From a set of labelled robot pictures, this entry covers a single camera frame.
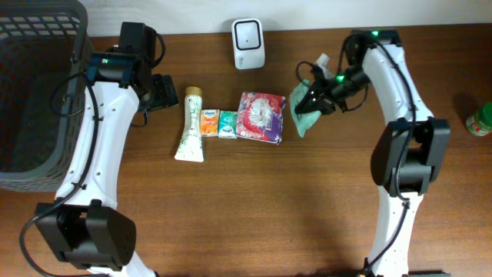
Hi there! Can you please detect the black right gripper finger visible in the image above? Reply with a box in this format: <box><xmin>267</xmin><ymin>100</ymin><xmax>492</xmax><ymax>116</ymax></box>
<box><xmin>294</xmin><ymin>83</ymin><xmax>320</xmax><ymax>115</ymax></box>
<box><xmin>314</xmin><ymin>99</ymin><xmax>336</xmax><ymax>115</ymax></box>

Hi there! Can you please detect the mint green wipes packet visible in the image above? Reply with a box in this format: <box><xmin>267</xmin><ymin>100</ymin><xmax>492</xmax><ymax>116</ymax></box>
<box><xmin>289</xmin><ymin>83</ymin><xmax>321</xmax><ymax>138</ymax></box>

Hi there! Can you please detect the orange tissue packet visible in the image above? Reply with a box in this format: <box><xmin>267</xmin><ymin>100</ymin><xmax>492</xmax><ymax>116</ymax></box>
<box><xmin>200</xmin><ymin>109</ymin><xmax>220</xmax><ymax>137</ymax></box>

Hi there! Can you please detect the red purple floral pack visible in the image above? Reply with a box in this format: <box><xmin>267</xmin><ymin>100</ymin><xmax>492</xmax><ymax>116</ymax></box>
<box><xmin>235</xmin><ymin>92</ymin><xmax>286</xmax><ymax>144</ymax></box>

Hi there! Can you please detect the white tube with brown cap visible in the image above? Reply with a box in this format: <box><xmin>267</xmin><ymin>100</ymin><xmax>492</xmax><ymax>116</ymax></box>
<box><xmin>175</xmin><ymin>86</ymin><xmax>204</xmax><ymax>162</ymax></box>

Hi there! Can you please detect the teal tissue packet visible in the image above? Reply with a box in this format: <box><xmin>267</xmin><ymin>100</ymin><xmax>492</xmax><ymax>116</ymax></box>
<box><xmin>218</xmin><ymin>111</ymin><xmax>238</xmax><ymax>139</ymax></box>

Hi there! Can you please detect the green lid glass jar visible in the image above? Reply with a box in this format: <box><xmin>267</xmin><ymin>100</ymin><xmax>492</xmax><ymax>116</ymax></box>
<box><xmin>465</xmin><ymin>102</ymin><xmax>492</xmax><ymax>136</ymax></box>

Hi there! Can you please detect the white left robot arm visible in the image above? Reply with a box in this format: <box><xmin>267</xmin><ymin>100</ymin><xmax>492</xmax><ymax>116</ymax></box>
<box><xmin>28</xmin><ymin>22</ymin><xmax>178</xmax><ymax>276</ymax></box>

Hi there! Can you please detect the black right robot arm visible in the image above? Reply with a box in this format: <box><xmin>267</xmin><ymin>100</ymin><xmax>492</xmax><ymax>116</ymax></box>
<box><xmin>291</xmin><ymin>29</ymin><xmax>450</xmax><ymax>276</ymax></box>

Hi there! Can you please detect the white black barcode scanner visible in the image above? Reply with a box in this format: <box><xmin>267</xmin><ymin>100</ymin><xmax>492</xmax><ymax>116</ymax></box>
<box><xmin>231</xmin><ymin>18</ymin><xmax>265</xmax><ymax>70</ymax></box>

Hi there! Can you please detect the grey plastic mesh basket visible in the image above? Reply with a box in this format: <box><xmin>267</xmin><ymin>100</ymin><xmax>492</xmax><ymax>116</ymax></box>
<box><xmin>1</xmin><ymin>1</ymin><xmax>93</xmax><ymax>192</ymax></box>

